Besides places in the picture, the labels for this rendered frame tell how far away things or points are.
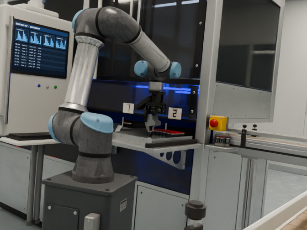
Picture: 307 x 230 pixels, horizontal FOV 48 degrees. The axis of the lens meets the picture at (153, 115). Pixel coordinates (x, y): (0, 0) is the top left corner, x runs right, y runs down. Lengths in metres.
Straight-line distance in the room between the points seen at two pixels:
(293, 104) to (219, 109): 4.55
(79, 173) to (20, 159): 1.81
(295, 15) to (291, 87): 1.23
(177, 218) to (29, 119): 1.06
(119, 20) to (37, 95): 1.07
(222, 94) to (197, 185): 0.50
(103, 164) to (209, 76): 0.80
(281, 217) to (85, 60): 1.02
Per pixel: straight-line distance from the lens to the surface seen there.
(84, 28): 1.37
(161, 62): 1.51
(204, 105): 1.79
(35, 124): 2.27
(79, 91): 1.33
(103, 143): 1.21
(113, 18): 1.32
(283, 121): 6.45
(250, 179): 1.86
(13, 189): 3.14
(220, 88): 1.89
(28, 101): 2.22
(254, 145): 1.79
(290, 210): 0.52
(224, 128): 1.77
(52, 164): 2.67
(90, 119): 1.20
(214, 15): 1.83
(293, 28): 6.58
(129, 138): 1.62
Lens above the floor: 1.10
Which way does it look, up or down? 3 degrees down
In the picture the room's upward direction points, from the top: 5 degrees clockwise
